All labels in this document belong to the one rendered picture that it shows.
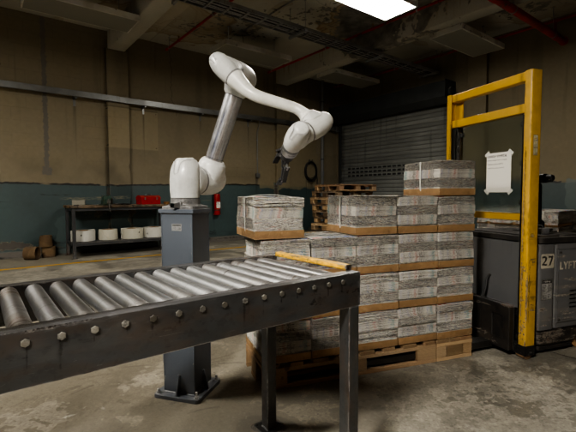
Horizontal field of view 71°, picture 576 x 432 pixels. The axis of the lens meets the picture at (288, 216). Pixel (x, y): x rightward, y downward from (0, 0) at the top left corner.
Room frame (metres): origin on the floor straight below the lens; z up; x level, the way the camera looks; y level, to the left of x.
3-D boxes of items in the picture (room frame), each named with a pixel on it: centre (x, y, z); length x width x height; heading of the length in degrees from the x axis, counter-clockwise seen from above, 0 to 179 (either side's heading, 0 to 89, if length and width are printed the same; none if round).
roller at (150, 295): (1.22, 0.45, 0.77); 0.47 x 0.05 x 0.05; 38
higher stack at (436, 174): (2.75, -1.02, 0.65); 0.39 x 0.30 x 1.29; 20
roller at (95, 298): (1.14, 0.55, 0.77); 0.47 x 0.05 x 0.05; 38
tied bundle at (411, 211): (2.65, -0.74, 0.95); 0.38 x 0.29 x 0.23; 19
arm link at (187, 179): (2.18, 0.55, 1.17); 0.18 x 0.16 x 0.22; 155
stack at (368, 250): (2.51, -0.34, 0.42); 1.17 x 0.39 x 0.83; 110
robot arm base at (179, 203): (2.15, 0.56, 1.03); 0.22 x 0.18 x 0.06; 164
